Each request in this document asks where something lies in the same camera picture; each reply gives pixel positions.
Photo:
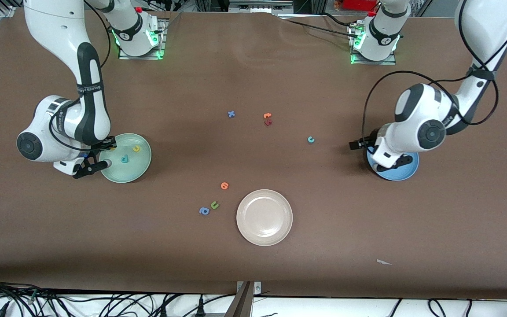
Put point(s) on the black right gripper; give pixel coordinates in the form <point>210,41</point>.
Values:
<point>102,145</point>

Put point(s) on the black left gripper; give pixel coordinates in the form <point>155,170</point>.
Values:
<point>367,142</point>

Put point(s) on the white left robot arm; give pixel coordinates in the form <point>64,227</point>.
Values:
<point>412,132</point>

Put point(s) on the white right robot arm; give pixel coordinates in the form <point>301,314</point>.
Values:
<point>60,26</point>

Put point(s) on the pale green plate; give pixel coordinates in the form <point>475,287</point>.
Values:
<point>134,171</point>

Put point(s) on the blue plate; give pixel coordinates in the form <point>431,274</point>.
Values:
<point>401,174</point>

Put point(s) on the brown paper table cover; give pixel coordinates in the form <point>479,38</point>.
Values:
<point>324,220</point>

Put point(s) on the blue foam letter a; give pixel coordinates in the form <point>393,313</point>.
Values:
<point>204,211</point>

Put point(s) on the beige plate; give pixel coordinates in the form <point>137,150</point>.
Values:
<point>264,218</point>

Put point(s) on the white paper scrap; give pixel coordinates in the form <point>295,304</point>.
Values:
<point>383,262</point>

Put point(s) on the green foam letter u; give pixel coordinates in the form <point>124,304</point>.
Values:
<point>214,205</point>

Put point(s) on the blue foam letter x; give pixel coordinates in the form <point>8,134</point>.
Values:
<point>231,114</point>

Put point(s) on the red box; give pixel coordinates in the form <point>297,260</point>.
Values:
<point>359,4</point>

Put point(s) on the grey metal box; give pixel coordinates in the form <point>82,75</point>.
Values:
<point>258,6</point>

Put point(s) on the black power plug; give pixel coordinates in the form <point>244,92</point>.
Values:
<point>163,311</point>
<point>200,308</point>

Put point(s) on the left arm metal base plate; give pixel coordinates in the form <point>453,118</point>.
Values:
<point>385,63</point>

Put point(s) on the grey metal beam with bracket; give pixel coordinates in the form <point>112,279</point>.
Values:
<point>242,304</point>

